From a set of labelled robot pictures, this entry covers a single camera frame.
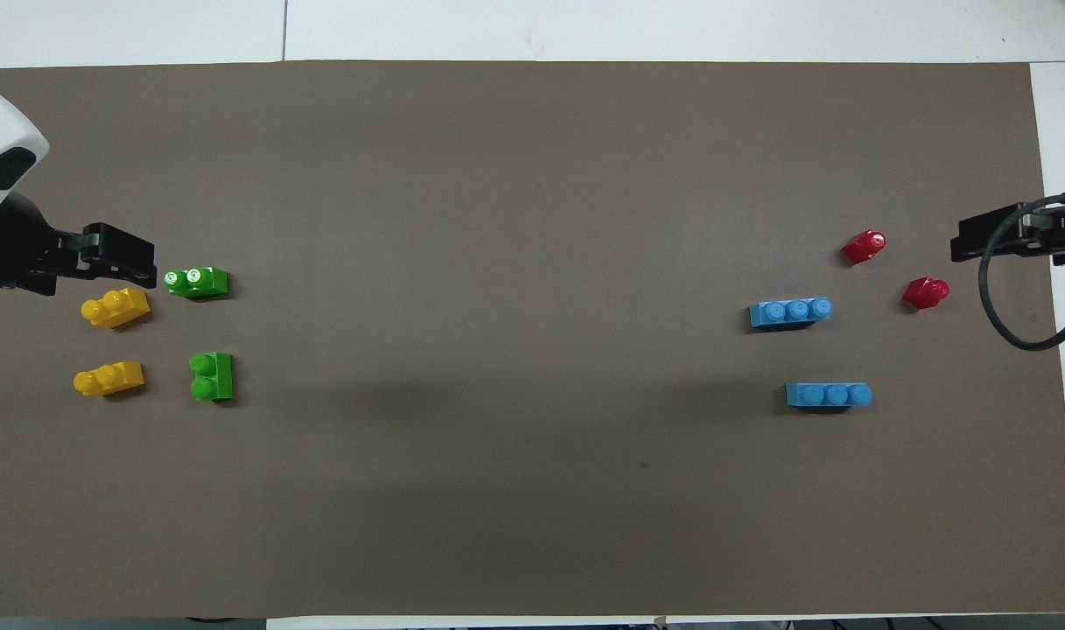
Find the green brick with white-marked studs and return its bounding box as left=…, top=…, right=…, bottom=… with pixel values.
left=164, top=266, right=230, bottom=300

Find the blue three-stud brick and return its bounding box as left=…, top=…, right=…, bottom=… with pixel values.
left=749, top=297, right=833, bottom=330
left=785, top=382, right=873, bottom=410

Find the plain green two-stud brick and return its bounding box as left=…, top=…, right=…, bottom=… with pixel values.
left=188, top=352, right=235, bottom=403

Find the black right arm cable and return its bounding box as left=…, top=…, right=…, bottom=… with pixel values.
left=977, top=192, right=1065, bottom=353

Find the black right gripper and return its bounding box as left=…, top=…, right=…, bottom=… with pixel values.
left=949, top=194, right=1065, bottom=268

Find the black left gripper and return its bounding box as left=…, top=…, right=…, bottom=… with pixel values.
left=0, top=192, right=159, bottom=296

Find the brown paper table mat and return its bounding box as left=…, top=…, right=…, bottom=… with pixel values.
left=0, top=59, right=1065, bottom=619

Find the yellow two-stud brick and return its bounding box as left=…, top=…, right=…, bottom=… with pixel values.
left=81, top=288, right=151, bottom=329
left=73, top=361, right=145, bottom=398

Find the red one-stud brick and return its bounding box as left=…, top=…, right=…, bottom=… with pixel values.
left=901, top=276, right=951, bottom=311
left=842, top=230, right=887, bottom=265

